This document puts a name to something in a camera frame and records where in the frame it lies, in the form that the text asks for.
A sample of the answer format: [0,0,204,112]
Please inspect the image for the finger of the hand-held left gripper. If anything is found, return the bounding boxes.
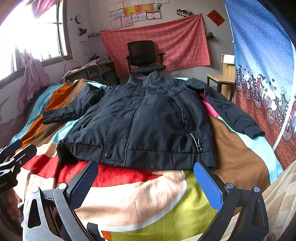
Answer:
[0,140,22,158]
[8,144,37,166]

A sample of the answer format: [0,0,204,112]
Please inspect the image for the white cable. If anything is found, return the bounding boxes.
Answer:
[92,62,109,86]

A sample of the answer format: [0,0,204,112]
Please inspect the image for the dark navy padded jacket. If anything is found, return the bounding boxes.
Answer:
[42,71,266,171]

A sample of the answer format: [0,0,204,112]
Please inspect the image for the wooden chair with black frame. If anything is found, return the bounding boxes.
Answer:
[206,54,236,101]

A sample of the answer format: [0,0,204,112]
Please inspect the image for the red diamond wall decoration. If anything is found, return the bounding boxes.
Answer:
[206,9,226,27]

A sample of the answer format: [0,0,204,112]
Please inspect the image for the black office chair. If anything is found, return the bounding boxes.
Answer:
[125,40,167,76]

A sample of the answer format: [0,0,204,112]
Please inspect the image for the wall photos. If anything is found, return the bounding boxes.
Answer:
[176,9,195,18]

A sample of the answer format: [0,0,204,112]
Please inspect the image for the person's left hand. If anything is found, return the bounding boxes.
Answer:
[6,190,24,221]

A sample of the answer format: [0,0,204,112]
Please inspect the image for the colourful patchwork bedsheet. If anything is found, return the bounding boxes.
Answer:
[9,77,285,241]

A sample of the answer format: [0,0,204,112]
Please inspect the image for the red window curtain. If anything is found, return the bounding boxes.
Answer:
[35,0,60,18]

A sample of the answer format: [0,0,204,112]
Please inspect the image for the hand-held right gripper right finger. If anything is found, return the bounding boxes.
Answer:
[193,160,270,241]

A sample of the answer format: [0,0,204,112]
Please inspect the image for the blue printed bicycle curtain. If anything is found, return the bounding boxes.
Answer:
[223,0,296,172]

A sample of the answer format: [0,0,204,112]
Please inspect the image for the cluttered wooden desk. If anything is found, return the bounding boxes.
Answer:
[61,60,117,85]

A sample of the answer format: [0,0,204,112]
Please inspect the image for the group of wall certificates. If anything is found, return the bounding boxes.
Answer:
[109,0,170,30]

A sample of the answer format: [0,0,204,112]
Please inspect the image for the red checked wall cloth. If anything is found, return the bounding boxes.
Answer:
[99,13,211,78]

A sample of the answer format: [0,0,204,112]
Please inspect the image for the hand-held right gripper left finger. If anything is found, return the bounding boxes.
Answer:
[23,160,99,241]

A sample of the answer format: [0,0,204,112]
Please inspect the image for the dark cloth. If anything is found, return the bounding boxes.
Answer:
[24,87,50,114]

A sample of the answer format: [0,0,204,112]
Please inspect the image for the beige fleece blanket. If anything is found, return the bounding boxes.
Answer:
[261,160,296,241]

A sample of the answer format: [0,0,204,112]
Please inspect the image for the window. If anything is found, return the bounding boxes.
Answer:
[0,0,73,79]

